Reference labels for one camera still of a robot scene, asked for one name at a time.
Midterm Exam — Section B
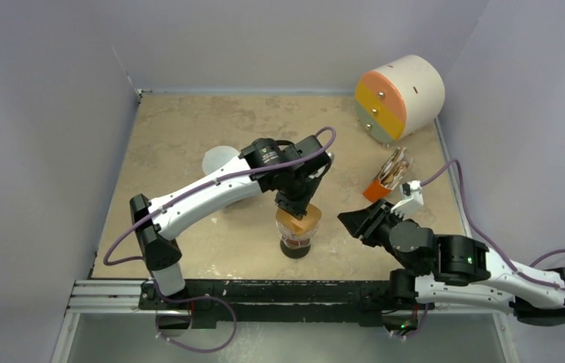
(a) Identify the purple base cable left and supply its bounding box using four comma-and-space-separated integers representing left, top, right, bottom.
149, 280, 238, 354

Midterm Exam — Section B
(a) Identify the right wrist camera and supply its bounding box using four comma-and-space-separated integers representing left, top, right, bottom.
391, 180, 424, 219

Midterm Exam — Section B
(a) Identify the red and black pitcher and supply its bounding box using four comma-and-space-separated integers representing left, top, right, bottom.
280, 240, 311, 259

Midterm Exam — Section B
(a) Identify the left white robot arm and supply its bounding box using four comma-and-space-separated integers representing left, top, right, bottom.
130, 135, 334, 309

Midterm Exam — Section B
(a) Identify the orange coffee filter holder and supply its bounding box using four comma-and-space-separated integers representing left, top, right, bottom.
362, 147, 413, 203

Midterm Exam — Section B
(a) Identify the white paper coffee filter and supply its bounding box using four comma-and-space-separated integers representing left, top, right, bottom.
201, 145, 239, 175

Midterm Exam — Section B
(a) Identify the round cream drawer cabinet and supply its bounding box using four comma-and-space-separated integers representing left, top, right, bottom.
354, 54, 445, 144

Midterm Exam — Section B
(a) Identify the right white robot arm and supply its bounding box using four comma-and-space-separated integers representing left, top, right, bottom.
337, 200, 565, 327

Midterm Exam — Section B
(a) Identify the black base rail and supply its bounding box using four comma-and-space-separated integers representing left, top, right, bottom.
138, 279, 434, 330

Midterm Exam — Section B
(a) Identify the brown paper coffee filter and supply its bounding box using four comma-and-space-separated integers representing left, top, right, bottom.
275, 203, 322, 227

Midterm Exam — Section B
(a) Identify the aluminium frame rail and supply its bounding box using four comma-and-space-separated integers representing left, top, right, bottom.
66, 279, 142, 314

